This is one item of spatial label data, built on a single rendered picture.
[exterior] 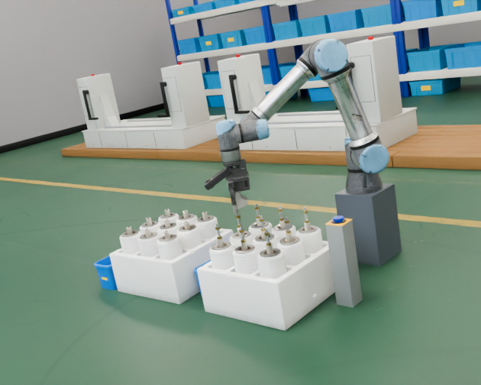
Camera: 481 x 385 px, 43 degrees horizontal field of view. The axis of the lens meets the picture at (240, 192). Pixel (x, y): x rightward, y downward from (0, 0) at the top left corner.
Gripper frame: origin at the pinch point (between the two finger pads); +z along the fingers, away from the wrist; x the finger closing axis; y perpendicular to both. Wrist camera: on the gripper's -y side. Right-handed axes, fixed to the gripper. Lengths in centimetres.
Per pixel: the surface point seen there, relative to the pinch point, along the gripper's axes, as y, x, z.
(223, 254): -6.6, -13.5, 11.6
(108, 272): -61, 28, 26
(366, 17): 164, 477, -54
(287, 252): 16.7, -20.3, 12.2
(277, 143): 33, 235, 21
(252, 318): 0.3, -25.8, 33.0
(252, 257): 3.9, -21.0, 11.8
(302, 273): 20.7, -24.8, 19.4
